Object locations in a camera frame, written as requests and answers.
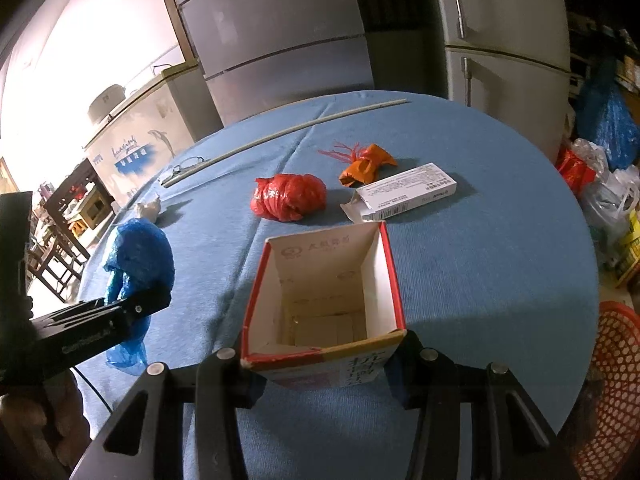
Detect wooden shelf cabinet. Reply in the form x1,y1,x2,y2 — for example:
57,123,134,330
565,0,640,91

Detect small white object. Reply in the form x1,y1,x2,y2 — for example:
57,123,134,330
136,195,163,222

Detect large blue plastic bag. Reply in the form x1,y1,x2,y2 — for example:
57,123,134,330
572,55,640,171

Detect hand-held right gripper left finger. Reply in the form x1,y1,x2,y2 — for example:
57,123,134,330
82,347,266,480

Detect black cable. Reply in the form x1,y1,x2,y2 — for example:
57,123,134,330
74,366,116,412

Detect grey panelled cabinet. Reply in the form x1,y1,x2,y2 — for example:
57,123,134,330
155,0,376,128

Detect white pot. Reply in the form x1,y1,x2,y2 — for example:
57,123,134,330
89,85,126,121

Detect yellow paper bag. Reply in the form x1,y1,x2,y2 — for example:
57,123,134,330
612,210,640,288

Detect clear plastic bag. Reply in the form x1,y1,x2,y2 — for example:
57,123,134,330
572,137,608,171

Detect red plastic basket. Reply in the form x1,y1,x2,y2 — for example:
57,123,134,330
570,300,640,480

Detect white plastic bag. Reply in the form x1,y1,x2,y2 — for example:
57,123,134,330
580,165,640,261

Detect red plastic bag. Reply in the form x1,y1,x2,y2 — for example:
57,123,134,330
250,173,328,222

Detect white chest freezer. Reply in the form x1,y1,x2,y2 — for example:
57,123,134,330
82,57,201,208

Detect red gift bag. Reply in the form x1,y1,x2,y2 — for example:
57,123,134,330
555,147,598,196

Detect long white medicine box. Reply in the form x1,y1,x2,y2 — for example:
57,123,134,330
340,162,458,223

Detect eyeglasses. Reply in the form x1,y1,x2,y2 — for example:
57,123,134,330
170,156,207,175

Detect orange plastic bag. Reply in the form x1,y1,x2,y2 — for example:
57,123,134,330
318,142,398,188

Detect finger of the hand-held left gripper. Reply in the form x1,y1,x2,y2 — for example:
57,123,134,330
27,282,173,366

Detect person's left hand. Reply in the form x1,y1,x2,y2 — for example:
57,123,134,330
0,370,93,480

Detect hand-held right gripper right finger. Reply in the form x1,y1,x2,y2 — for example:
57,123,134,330
385,330,581,480

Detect silver two-door refrigerator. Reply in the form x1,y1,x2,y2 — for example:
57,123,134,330
430,0,573,161

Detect red and white carton box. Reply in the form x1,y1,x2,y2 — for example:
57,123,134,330
240,220,407,389

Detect long white rod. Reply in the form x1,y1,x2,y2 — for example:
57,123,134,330
160,99,410,188

